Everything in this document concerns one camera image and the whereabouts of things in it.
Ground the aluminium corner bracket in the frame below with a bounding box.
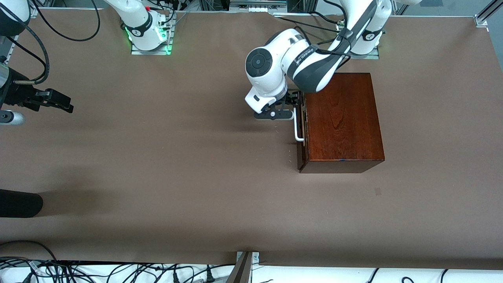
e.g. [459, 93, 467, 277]
[474, 0, 503, 28]

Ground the dark brown wooden cabinet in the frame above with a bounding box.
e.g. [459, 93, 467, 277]
[297, 73, 385, 174]

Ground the wooden drawer with white handle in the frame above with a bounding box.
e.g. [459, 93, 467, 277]
[294, 92, 308, 147]

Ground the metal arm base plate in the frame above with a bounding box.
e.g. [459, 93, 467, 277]
[346, 46, 380, 60]
[131, 11, 174, 55]

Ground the tangled black cable bundle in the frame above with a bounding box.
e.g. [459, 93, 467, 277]
[0, 241, 236, 283]

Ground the black cable on table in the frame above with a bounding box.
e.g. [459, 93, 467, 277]
[275, 14, 342, 32]

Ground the thin black cable loop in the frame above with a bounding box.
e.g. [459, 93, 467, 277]
[31, 0, 101, 41]

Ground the aluminium post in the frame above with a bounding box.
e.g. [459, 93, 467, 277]
[226, 252, 260, 283]

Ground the thick black gripper cable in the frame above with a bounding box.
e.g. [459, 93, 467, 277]
[14, 8, 51, 85]

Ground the black ribbed cylinder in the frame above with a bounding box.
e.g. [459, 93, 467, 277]
[0, 189, 44, 218]

